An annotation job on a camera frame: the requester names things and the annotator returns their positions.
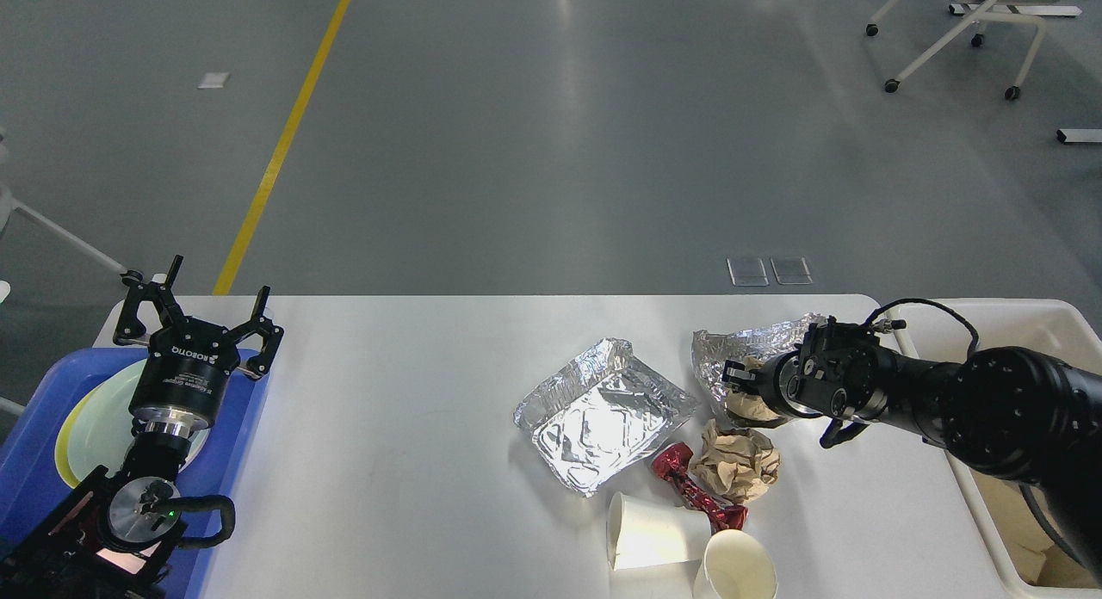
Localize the lying white paper cup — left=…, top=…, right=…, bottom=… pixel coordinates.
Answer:
left=606, top=492, right=713, bottom=571

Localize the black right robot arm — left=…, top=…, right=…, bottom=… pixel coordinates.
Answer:
left=721, top=307, right=1101, bottom=578

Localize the yellow plate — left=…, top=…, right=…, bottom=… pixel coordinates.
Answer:
left=53, top=384, right=111, bottom=488

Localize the red foil wrapper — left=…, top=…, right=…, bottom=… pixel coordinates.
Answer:
left=650, top=442, right=748, bottom=533

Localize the aluminium foil tray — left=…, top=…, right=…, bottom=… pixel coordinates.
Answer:
left=691, top=313, right=827, bottom=428
left=514, top=337, right=701, bottom=497

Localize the flat aluminium foil tray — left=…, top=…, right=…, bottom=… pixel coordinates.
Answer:
left=514, top=337, right=701, bottom=497

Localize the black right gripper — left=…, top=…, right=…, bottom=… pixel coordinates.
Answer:
left=721, top=351, right=823, bottom=420

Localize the left floor socket cover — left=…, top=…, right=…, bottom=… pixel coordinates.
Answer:
left=727, top=257, right=771, bottom=287

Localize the brown paper sheet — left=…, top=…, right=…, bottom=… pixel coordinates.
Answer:
left=972, top=472, right=1099, bottom=590

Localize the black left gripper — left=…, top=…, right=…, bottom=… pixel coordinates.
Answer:
left=112, top=255, right=284, bottom=432

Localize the right floor socket cover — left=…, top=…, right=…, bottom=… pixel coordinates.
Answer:
left=769, top=255, right=814, bottom=286

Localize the crumpled brown paper ball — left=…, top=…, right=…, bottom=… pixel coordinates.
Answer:
left=689, top=420, right=782, bottom=505

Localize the floor socket cover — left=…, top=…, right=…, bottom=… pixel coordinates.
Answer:
left=727, top=257, right=771, bottom=287
left=769, top=255, right=814, bottom=286

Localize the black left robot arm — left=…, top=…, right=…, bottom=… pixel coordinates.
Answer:
left=3, top=255, right=284, bottom=598

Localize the white chair leg left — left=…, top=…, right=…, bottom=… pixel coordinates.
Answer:
left=1, top=128, right=156, bottom=301

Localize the upright white paper cup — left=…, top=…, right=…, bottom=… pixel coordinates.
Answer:
left=692, top=529, right=778, bottom=598

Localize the mint green plate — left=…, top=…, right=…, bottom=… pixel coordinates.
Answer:
left=62, top=360, right=212, bottom=486

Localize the white metal bar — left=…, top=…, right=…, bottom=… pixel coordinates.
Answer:
left=1056, top=128, right=1102, bottom=145

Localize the beige plastic bin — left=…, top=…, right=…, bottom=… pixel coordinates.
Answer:
left=887, top=298, right=1101, bottom=598

